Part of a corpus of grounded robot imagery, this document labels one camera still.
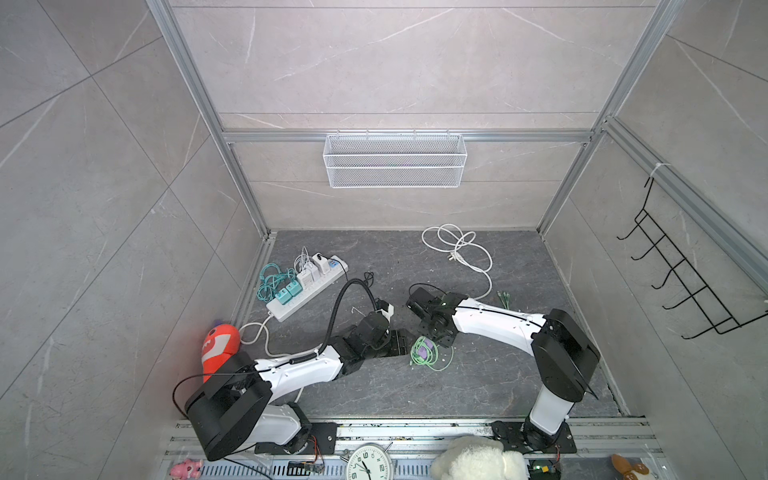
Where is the green thin cable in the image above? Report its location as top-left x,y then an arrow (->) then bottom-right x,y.
409,290 -> 512,373

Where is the beige labelled charger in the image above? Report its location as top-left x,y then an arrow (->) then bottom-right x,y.
296,269 -> 314,290

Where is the white charger with label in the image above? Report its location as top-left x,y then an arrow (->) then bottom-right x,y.
304,262 -> 322,282

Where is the teal charger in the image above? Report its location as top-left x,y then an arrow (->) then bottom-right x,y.
285,280 -> 303,297
275,288 -> 292,305

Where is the white multicolour power strip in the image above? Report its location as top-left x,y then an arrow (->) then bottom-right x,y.
266,255 -> 348,322

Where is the teal usb cable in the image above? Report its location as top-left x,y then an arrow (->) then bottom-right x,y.
256,262 -> 298,303

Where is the white square charger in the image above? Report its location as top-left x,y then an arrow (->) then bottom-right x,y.
311,253 -> 334,275

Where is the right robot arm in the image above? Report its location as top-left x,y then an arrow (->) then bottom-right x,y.
406,287 -> 601,446

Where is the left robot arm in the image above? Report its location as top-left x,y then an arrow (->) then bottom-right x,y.
177,297 -> 416,461

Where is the white analog clock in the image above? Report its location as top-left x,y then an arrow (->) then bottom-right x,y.
345,443 -> 395,480

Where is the white plush toy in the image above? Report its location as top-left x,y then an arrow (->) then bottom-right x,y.
430,436 -> 529,480

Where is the red plush toy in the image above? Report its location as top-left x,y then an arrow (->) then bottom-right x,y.
201,324 -> 241,382

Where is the pink plush toy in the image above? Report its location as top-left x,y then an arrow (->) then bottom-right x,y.
169,459 -> 204,480

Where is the brown plush toy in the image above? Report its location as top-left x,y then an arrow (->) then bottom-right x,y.
610,454 -> 653,480

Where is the white cable with plug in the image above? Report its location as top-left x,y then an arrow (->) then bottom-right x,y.
421,223 -> 495,301

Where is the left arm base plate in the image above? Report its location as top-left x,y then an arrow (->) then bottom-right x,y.
253,422 -> 339,456

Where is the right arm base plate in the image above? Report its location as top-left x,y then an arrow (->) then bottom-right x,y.
490,419 -> 577,454

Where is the white wire mesh basket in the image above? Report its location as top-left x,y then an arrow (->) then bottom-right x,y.
323,133 -> 468,189

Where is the black wire hook rack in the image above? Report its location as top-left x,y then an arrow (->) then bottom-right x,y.
616,177 -> 767,341

